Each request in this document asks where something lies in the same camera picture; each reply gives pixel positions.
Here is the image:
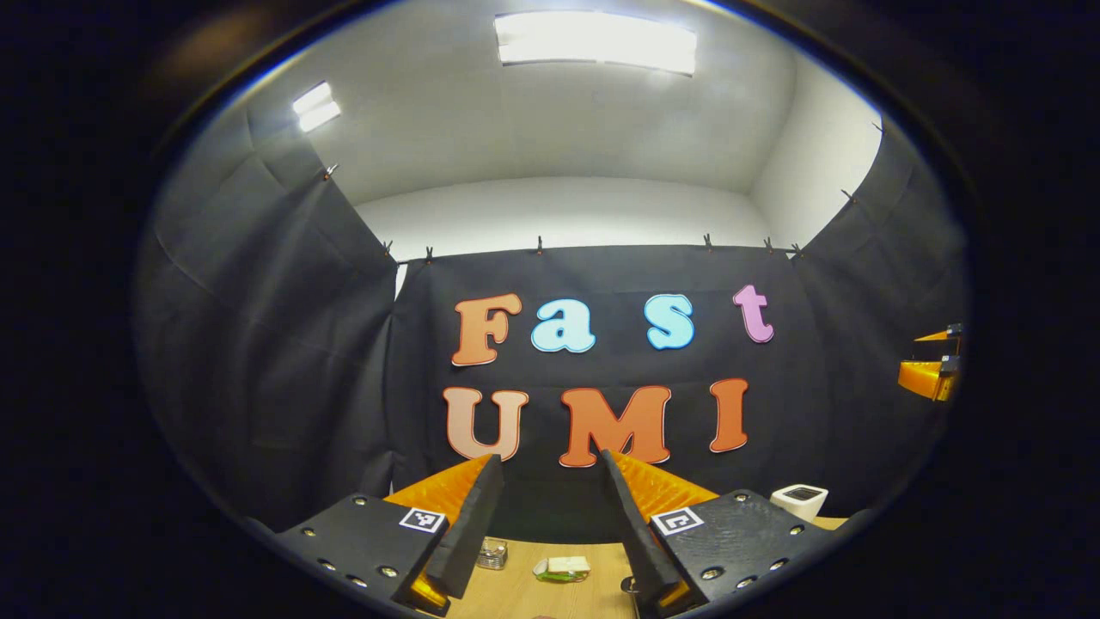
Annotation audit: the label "small white plate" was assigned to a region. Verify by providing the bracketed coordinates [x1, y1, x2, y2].
[533, 559, 592, 584]

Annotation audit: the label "row of black cloth clips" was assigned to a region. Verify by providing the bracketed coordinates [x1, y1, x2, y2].
[322, 120, 886, 263]

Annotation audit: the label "small ceiling light panel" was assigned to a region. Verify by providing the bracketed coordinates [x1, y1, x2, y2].
[291, 81, 342, 133]

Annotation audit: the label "black backdrop cloth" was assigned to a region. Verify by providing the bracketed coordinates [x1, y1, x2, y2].
[133, 99, 972, 542]

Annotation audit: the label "white toaster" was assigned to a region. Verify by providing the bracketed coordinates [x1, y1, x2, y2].
[769, 484, 830, 524]

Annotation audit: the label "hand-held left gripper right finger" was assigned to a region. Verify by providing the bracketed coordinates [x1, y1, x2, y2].
[599, 449, 847, 618]

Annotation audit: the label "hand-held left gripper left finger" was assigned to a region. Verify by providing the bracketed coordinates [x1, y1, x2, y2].
[275, 453, 506, 616]

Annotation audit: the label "large ceiling light panel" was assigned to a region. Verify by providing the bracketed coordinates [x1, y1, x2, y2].
[494, 10, 699, 77]

